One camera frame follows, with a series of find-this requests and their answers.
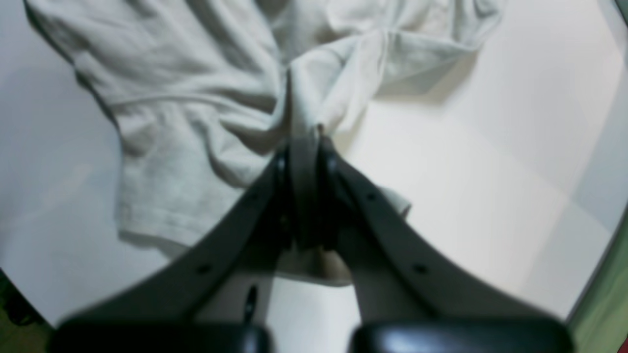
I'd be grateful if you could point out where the beige t-shirt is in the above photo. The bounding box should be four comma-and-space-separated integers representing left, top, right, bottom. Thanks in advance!
26, 0, 505, 257

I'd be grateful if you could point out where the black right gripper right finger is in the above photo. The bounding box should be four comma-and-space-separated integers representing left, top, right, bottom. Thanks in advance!
317, 138, 575, 353

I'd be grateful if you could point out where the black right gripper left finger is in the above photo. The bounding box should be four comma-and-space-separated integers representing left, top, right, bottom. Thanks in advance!
49, 138, 314, 353

